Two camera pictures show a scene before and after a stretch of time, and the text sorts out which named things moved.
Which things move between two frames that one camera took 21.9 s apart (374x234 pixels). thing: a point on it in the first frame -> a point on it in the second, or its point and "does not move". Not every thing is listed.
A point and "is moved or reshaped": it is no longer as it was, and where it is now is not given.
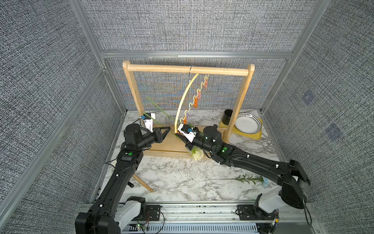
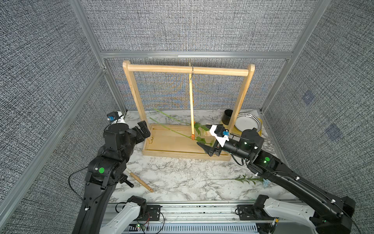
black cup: (226, 116) does not move
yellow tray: (256, 135) does not move
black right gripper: (189, 144) -> (212, 150)
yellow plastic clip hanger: (194, 102) is moved or reshaped
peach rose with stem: (159, 108) -> (196, 125)
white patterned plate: (247, 123) does not move
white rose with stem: (196, 153) is moved or reshaped
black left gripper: (157, 135) -> (140, 137)
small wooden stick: (142, 183) does not move
